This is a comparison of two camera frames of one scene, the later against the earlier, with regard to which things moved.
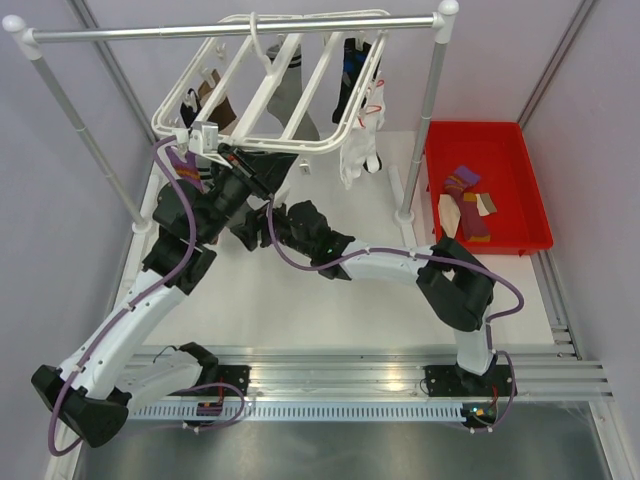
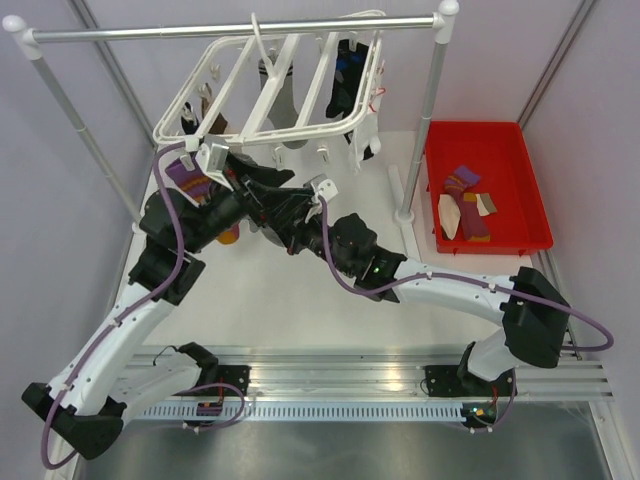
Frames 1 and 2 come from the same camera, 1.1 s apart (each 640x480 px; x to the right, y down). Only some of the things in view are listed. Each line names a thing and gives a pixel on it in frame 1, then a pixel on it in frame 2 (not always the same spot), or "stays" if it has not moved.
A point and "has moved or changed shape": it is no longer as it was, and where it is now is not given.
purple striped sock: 460,183 stays
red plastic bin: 499,153 stays
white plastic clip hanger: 289,82 has moved or changed shape
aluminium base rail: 357,373 stays
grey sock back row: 285,91 -> 283,113
